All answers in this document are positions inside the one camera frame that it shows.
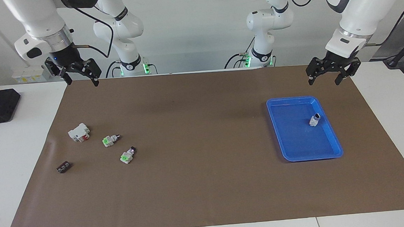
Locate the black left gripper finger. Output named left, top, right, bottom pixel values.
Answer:
left=333, top=58, right=362, bottom=86
left=305, top=57, right=328, bottom=86

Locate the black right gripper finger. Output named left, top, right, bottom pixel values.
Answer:
left=79, top=58, right=103, bottom=88
left=44, top=57, right=72, bottom=87

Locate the white circuit breaker red lever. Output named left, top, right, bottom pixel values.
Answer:
left=67, top=123, right=91, bottom=143

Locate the blue plastic tray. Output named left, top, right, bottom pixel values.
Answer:
left=266, top=94, right=344, bottom=164

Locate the small black terminal block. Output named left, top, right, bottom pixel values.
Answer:
left=56, top=161, right=72, bottom=174

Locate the brown table mat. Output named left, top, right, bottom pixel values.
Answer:
left=0, top=59, right=404, bottom=227

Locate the black right base cable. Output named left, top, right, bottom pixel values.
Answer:
left=105, top=60, right=121, bottom=78

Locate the black base cable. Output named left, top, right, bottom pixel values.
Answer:
left=105, top=60, right=121, bottom=78
left=224, top=53, right=247, bottom=69

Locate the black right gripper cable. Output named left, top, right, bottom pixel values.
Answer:
left=69, top=3, right=116, bottom=61

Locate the white switch with green part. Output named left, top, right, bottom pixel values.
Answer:
left=119, top=146, right=137, bottom=165
left=102, top=134, right=121, bottom=148

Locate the black left base cable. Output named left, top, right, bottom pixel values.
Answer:
left=224, top=53, right=247, bottom=69

